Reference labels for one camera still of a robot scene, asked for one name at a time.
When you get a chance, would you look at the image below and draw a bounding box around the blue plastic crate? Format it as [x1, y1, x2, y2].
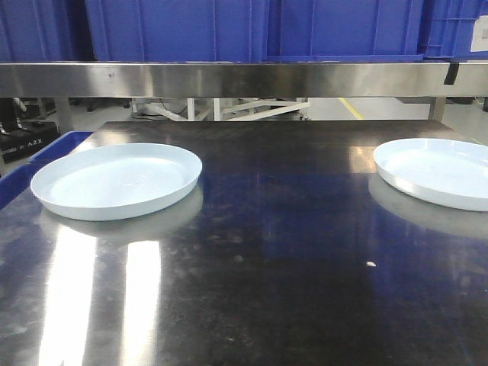
[85, 1, 269, 63]
[267, 0, 487, 63]
[1, 0, 94, 63]

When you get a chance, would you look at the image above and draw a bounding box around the white metal frame background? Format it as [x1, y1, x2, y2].
[131, 98, 310, 122]

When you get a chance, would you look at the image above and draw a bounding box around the blue plastic crate middle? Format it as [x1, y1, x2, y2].
[85, 1, 269, 63]

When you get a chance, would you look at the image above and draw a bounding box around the blue plastic crate left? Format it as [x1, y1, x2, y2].
[1, 0, 94, 63]

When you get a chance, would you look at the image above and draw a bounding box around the steel shelf front rail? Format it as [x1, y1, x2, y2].
[1, 60, 487, 98]

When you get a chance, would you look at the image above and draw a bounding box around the black tape strip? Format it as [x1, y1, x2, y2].
[444, 62, 460, 85]

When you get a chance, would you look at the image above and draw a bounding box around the white round plate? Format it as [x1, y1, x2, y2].
[373, 138, 487, 212]
[30, 143, 203, 221]

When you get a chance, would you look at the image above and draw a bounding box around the blue plastic crate right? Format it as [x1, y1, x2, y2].
[267, 0, 487, 63]

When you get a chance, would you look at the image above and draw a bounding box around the blue bin beside table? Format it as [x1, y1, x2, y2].
[1, 131, 92, 209]

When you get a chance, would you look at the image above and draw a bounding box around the white label on crate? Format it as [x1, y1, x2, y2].
[470, 15, 488, 53]

